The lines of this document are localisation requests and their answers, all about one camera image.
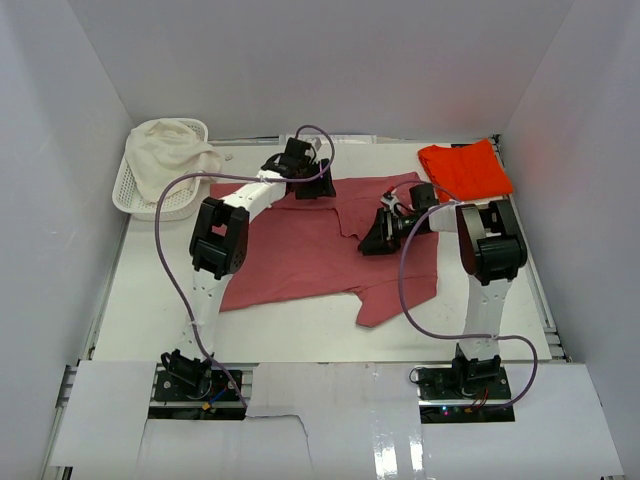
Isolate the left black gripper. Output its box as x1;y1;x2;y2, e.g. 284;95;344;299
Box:
295;159;336;200

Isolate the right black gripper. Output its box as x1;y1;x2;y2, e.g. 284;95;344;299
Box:
358;207;424;256

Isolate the pink t shirt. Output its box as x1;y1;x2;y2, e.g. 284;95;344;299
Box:
221;172;439;327

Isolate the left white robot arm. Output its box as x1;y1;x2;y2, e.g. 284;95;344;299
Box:
154;136;336;399

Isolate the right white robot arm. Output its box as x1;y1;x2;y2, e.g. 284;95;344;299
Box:
358;180;528;399

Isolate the paper sheet at back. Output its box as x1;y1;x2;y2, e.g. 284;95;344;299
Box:
330;134;377;145

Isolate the folded orange t shirt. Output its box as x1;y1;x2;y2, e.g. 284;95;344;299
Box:
418;139;514;203

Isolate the cream white t shirt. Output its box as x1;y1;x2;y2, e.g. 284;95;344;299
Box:
124;118;221;203

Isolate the white plastic basket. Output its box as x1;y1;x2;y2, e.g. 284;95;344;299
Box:
112;118;208;221

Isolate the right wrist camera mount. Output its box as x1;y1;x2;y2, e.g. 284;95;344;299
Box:
380;188;400;211

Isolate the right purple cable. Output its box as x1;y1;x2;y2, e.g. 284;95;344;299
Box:
389;182;540;414

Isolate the purple cable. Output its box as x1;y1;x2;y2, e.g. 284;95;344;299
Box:
154;124;336;410
389;182;540;414

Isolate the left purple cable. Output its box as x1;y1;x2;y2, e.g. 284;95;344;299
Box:
154;124;336;410

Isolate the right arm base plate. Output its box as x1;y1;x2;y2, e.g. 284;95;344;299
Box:
408;366;516;425

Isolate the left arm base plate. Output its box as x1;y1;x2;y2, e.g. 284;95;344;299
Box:
148;349;246;421

